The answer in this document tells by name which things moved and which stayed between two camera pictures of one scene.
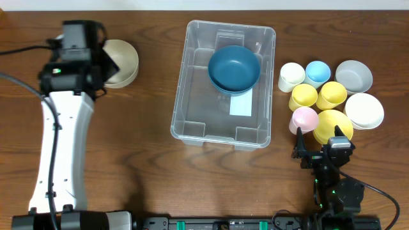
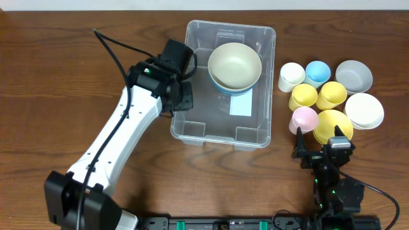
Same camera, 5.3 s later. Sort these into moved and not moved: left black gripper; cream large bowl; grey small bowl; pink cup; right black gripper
Moved: left black gripper; cream large bowl
Not moved: grey small bowl; pink cup; right black gripper
